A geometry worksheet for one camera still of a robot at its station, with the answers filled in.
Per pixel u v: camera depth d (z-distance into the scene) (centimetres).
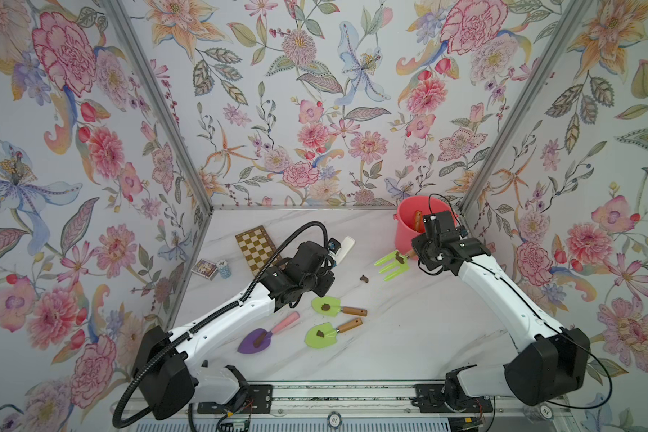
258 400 74
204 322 44
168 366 39
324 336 86
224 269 95
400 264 82
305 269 58
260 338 85
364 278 98
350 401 75
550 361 41
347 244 77
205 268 100
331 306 92
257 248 104
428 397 74
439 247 61
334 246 68
